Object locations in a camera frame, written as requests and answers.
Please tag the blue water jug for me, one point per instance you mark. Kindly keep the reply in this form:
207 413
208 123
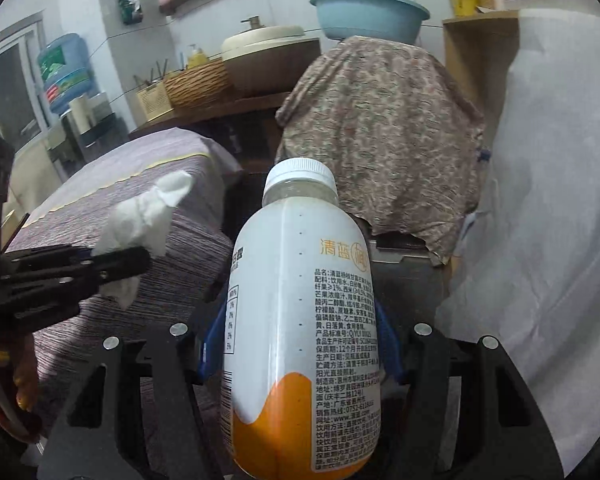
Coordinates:
66 72

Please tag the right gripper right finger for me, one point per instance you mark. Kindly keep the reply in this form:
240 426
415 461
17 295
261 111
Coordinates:
468 414

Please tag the white orange drink bottle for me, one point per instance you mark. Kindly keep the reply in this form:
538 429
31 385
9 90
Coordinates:
301 367

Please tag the purple striped tablecloth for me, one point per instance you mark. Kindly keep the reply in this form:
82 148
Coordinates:
197 250

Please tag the woven wicker basket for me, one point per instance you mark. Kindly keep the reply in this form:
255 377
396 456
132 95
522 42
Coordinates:
201 84

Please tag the left hand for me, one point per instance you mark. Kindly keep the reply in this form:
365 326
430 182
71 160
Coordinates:
20 354

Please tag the light blue plastic basin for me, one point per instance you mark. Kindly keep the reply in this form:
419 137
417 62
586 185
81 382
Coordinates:
394 20

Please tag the floral cloth cover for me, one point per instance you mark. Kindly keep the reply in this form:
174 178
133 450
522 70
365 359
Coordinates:
402 140

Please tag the aluminium sliding window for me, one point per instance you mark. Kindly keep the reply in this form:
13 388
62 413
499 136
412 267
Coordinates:
24 114

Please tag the brown white sink basin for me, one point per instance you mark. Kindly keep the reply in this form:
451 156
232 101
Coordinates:
268 59

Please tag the bamboo chopstick holder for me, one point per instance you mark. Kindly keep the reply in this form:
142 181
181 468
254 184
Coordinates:
154 100

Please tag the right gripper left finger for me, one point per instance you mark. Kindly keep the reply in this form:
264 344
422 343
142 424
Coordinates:
133 412

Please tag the light wooden side cabinet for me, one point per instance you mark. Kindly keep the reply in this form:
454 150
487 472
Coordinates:
478 52

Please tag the paper towel roll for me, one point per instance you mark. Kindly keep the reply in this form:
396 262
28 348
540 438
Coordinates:
82 114

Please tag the dark brown trash bin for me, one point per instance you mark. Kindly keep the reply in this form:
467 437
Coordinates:
407 282

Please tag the white tissue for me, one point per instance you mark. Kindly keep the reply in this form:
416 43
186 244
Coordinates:
145 220

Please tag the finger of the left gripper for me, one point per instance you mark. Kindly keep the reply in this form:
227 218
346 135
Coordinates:
64 273

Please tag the yellow soap dispenser bottle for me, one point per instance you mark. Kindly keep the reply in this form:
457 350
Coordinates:
196 57

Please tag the white plastic sheet cover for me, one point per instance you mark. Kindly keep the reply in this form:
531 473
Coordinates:
530 264

